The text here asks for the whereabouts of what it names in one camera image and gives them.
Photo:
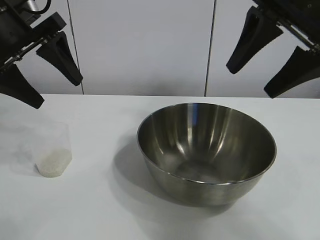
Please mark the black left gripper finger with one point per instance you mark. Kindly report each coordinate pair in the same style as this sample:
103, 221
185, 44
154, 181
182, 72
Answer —
61, 58
20, 88

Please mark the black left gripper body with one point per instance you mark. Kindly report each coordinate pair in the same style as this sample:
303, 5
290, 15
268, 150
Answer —
12, 32

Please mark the white rice grains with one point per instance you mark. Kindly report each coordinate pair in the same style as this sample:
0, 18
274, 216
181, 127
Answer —
53, 162

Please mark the stainless steel mixing bowl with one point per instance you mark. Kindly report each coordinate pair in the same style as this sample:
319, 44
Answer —
207, 150

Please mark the clear plastic measuring cup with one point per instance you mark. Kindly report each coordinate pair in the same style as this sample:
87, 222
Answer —
53, 145

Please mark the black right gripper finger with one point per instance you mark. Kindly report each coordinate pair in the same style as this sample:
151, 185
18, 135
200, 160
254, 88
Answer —
252, 40
300, 72

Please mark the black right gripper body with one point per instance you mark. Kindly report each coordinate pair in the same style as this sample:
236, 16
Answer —
302, 15

